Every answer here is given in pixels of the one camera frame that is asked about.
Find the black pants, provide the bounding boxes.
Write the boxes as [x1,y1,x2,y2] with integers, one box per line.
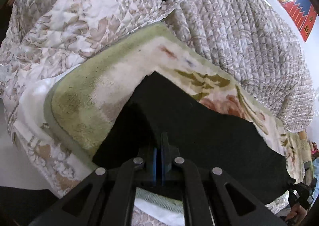
[93,72,294,204]

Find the operator right hand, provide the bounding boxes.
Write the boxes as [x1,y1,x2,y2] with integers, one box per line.
[285,203,308,223]

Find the floral green-bordered fleece blanket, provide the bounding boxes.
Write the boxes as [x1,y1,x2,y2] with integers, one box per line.
[44,24,305,183]

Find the quilted beige floral comforter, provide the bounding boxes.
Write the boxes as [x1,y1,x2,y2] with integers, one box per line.
[1,0,314,197]

